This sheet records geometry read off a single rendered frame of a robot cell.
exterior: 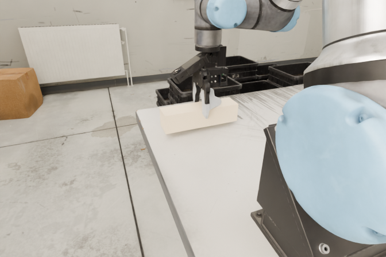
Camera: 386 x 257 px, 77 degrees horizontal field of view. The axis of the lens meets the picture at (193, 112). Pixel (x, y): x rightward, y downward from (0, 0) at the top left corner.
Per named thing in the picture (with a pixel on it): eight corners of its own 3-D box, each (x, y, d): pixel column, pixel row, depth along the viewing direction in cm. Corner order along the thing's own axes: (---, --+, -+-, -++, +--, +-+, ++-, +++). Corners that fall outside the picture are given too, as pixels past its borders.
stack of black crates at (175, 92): (182, 159, 154) (181, 93, 134) (169, 136, 179) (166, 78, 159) (237, 146, 167) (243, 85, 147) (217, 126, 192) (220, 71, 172)
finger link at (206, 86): (212, 104, 68) (209, 73, 67) (207, 105, 68) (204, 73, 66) (205, 102, 73) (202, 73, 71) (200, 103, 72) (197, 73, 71)
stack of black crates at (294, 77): (284, 135, 180) (295, 77, 160) (260, 117, 205) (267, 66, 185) (324, 125, 193) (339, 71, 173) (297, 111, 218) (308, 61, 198)
